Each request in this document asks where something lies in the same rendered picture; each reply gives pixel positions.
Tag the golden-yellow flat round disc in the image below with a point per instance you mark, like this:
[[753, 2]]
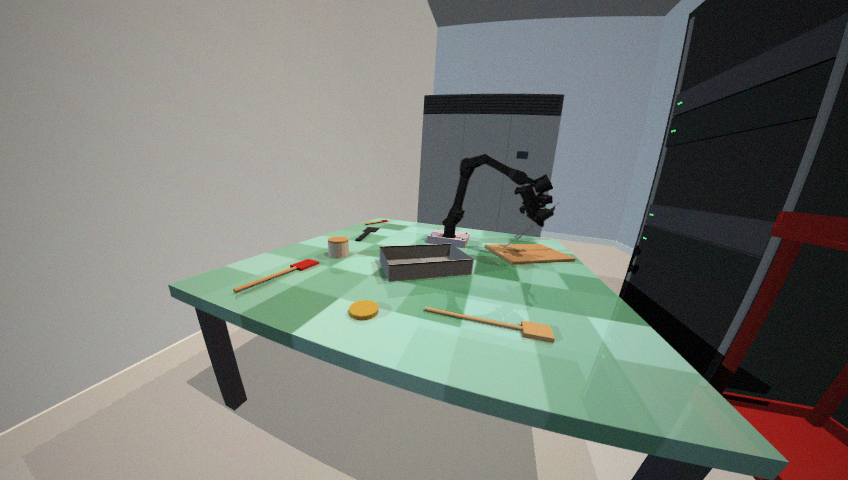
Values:
[[363, 310]]

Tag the red spatula with wooden handle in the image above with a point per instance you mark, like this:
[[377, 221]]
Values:
[[302, 265]]

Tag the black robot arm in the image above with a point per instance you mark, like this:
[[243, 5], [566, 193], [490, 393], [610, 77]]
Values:
[[541, 185]]

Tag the wooden board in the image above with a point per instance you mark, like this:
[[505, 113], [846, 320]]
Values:
[[518, 254]]

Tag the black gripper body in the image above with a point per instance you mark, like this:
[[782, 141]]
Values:
[[534, 207]]

